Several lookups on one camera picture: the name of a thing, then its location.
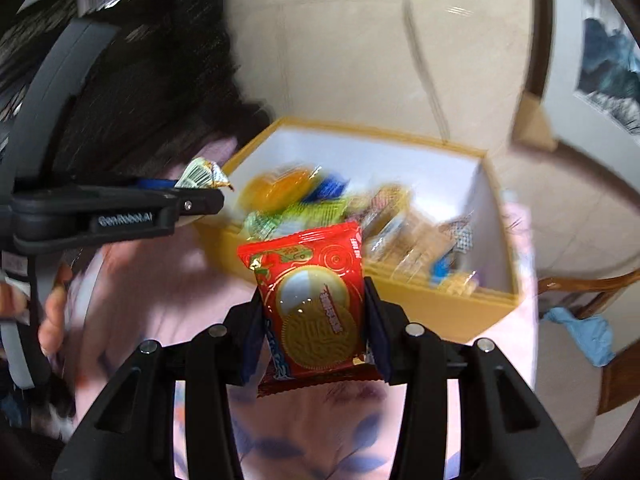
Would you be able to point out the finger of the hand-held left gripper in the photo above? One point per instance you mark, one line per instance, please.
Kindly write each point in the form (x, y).
(150, 207)
(155, 184)

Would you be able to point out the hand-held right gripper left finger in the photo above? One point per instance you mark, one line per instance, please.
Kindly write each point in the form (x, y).
(250, 355)

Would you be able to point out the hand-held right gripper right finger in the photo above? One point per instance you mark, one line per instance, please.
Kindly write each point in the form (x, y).
(378, 342)

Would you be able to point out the small gold candy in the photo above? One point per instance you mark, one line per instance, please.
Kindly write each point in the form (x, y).
(200, 175)

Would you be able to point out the red cookie packet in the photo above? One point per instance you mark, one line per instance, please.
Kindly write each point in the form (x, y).
(310, 310)

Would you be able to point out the yellow cardboard box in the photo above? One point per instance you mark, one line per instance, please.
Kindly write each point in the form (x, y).
(450, 315)

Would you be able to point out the blue white nut packet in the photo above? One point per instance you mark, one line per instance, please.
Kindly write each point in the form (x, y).
(440, 267)

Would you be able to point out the clear square cracker packet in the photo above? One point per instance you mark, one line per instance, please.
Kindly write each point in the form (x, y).
(395, 240)

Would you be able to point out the green snack packet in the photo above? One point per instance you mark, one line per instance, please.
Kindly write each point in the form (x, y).
(265, 222)

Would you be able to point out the yellow jelly packet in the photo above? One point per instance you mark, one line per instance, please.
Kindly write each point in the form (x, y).
(277, 190)

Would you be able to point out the blue snack packet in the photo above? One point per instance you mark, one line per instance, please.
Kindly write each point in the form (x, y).
(330, 187)

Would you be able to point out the person's left hand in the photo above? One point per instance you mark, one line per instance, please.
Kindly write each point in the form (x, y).
(55, 310)

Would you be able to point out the pink printed tablecloth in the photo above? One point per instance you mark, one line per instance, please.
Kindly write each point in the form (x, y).
(300, 435)

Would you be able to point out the blue cloth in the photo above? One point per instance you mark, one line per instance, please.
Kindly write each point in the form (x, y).
(585, 335)

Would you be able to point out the wooden chair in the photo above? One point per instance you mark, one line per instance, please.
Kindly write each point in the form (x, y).
(615, 375)

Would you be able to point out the cardboard corner protector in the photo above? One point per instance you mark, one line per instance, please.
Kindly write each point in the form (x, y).
(532, 122)

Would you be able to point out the framed lotus painting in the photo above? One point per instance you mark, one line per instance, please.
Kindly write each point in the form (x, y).
(605, 60)

